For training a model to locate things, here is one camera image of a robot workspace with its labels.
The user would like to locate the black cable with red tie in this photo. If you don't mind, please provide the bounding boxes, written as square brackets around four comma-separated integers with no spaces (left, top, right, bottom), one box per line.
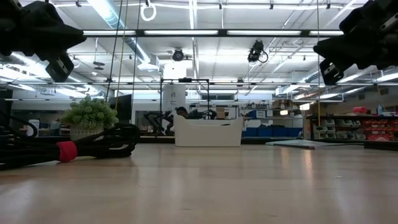
[0,123,141,171]

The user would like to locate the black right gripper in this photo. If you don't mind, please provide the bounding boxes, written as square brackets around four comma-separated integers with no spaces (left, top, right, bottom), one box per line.
[313,0,398,86]

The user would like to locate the person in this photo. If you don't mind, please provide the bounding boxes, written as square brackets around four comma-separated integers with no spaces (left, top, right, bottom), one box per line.
[175,106,200,120]

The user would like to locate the black round ceiling fixture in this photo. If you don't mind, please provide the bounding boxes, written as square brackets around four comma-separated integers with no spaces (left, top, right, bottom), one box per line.
[172,47,185,62]

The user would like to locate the small green potted plant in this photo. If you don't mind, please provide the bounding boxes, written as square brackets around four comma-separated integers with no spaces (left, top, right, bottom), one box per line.
[60,95,119,141]

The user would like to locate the overhead LED light bar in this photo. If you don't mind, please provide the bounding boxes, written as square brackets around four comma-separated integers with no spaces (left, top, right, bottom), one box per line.
[81,29,345,38]

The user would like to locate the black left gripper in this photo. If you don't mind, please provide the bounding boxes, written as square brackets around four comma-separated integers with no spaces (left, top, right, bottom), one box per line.
[0,0,88,83]

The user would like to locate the magazine with waterfall cover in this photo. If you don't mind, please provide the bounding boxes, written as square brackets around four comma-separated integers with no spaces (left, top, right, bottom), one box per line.
[265,139,365,151]

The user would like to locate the black hanging camera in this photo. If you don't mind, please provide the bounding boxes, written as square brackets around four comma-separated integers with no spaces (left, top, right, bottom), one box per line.
[247,39,269,64]

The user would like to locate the row of blue bins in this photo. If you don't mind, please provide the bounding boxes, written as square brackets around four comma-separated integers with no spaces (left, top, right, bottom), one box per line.
[242,109,304,138]

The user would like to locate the black background robot arms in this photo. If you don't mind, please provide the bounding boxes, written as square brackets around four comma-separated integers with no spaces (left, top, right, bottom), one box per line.
[143,110,175,137]

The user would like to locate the black monitor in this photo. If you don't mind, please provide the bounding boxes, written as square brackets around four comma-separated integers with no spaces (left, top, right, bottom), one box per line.
[108,93,133,125]

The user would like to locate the shelf with red bins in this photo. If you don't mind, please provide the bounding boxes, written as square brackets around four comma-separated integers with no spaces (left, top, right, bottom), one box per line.
[306,105,398,142]

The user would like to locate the white plastic bin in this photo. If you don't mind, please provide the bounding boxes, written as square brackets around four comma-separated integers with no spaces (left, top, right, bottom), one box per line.
[174,115,244,148]

